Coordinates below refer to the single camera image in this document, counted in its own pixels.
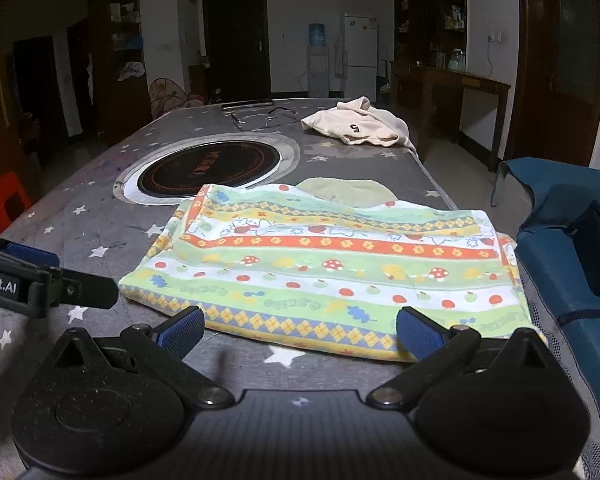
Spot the green patterned children's jacket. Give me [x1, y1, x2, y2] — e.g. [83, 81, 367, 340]
[119, 184, 532, 361]

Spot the wooden side table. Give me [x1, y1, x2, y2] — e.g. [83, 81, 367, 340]
[390, 61, 510, 172]

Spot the dark flat bar on table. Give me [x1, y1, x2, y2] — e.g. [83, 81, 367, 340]
[221, 99, 274, 112]

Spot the teal glass jar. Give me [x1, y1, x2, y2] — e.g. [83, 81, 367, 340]
[448, 48, 466, 72]

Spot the dark wooden left cabinet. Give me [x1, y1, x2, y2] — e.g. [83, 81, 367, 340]
[104, 0, 151, 146]

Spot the round black induction cooktop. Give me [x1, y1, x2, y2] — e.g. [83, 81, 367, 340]
[112, 132, 302, 206]

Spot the black wire hanger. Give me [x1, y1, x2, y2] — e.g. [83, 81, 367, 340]
[228, 106, 299, 131]

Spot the red plastic stool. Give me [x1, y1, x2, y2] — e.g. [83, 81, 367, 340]
[0, 171, 31, 234]

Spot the pink children's folding tent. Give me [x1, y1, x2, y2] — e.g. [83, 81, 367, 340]
[148, 78, 204, 119]

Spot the white refrigerator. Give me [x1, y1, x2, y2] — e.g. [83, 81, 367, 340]
[341, 13, 378, 101]

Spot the cream garment with number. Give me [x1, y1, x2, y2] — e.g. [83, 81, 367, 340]
[300, 96, 417, 155]

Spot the white water dispenser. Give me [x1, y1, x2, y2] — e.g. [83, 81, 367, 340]
[306, 23, 329, 98]

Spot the blue sofa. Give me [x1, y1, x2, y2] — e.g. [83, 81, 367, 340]
[495, 157, 600, 479]

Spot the dark wooden display shelf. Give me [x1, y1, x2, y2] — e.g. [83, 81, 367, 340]
[393, 0, 467, 70]

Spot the dark wooden entrance door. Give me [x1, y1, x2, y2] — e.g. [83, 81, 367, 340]
[202, 0, 272, 102]

